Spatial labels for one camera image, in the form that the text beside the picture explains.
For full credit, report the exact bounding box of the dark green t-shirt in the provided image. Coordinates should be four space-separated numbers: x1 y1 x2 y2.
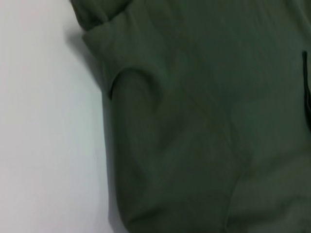
69 0 311 233

